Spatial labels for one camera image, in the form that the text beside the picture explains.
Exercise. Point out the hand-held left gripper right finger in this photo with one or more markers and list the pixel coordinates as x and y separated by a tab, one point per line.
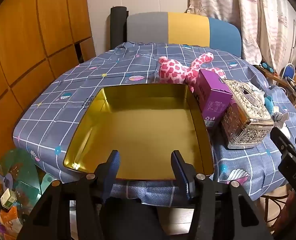
180	165

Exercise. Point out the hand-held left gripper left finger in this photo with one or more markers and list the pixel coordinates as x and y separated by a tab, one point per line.
114	160

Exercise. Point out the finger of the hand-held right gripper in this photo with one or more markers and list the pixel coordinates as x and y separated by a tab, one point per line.
281	142

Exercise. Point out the gold tin box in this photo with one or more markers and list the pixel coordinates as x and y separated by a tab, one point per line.
143	135

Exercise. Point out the blue plush toy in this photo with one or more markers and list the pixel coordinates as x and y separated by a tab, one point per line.
269	103

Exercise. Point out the black power tool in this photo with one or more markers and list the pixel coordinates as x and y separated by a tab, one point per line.
294	84

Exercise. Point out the wooden shelf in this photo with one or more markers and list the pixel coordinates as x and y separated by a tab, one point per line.
283	79

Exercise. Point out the blue folding chair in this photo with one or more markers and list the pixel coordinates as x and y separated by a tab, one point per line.
289	70

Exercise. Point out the teal black device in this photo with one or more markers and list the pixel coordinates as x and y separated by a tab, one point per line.
266	66

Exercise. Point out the purple carton box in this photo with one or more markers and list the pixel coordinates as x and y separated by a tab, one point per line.
210	92

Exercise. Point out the blue checked tablecloth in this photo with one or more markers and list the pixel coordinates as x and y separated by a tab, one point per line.
63	85

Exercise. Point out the pink spotted plush toy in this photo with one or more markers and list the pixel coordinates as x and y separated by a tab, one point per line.
170	71

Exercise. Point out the purple round disc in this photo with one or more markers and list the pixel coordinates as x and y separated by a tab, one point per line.
6	181

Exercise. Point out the white metal rod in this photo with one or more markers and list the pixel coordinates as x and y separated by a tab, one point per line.
294	32

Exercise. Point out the small green white box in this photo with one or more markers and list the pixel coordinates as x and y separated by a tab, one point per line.
8	198

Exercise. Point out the orange snack bag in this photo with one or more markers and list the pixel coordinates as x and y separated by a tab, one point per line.
9	217

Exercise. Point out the ship print curtain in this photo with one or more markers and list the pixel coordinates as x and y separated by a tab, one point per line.
238	17

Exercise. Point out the black rolled mat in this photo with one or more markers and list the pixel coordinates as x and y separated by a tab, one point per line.
118	27

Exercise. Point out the grey yellow blue chair backrest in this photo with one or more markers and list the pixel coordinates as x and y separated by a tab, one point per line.
185	27

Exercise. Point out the wooden wardrobe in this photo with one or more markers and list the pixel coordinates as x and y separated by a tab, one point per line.
38	30

